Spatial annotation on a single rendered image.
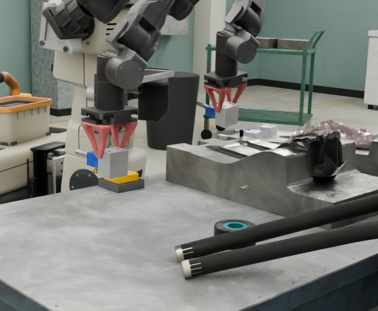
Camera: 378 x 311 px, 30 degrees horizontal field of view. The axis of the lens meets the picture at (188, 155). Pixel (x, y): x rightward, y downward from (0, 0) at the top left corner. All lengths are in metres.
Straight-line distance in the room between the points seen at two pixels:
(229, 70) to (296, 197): 0.44
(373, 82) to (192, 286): 7.67
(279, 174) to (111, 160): 0.36
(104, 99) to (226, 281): 0.45
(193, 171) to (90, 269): 0.56
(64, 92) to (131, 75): 6.19
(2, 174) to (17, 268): 0.83
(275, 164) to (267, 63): 9.12
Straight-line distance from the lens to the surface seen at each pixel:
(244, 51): 1.71
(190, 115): 5.90
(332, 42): 10.00
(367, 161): 1.86
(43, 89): 7.65
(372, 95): 8.74
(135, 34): 1.39
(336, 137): 1.65
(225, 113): 1.82
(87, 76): 1.97
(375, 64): 8.70
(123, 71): 1.32
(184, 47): 9.44
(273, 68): 10.56
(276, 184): 1.52
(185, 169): 1.71
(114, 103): 1.39
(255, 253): 1.18
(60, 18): 1.80
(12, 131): 2.13
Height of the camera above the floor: 1.25
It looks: 13 degrees down
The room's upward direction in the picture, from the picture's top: 2 degrees clockwise
